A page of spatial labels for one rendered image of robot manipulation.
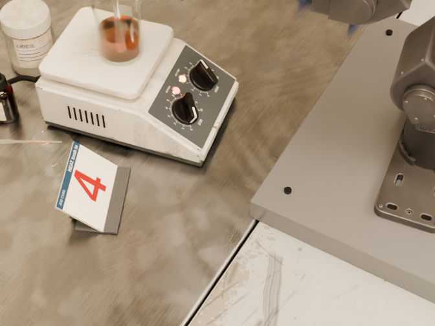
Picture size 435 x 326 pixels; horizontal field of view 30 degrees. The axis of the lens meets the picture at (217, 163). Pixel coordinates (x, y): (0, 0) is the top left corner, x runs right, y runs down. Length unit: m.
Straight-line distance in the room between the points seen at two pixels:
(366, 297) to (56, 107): 0.40
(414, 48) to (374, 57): 0.20
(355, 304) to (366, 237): 0.07
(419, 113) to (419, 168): 0.10
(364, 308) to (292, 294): 0.07
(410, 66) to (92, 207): 0.35
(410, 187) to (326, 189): 0.09
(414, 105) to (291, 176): 0.16
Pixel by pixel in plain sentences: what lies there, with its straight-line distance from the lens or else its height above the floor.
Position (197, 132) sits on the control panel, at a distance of 0.90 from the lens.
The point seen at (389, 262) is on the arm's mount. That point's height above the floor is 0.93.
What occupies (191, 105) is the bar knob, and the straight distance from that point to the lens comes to 0.89.
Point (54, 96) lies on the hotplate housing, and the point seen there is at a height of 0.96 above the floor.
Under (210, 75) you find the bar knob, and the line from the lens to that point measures 0.93.
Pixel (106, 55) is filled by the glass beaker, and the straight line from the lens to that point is 0.90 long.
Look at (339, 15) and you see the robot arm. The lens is 0.72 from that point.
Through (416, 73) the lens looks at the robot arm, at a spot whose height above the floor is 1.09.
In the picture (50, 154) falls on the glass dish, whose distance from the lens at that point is 0.94.
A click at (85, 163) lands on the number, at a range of 0.89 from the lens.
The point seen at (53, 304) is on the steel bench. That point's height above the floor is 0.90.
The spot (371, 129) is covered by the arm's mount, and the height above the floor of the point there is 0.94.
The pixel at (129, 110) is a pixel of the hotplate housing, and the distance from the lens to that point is 0.89.
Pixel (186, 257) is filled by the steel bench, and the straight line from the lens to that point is 0.84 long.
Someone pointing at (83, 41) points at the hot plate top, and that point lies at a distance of 0.94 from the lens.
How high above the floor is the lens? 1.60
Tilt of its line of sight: 50 degrees down
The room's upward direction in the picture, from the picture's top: 1 degrees clockwise
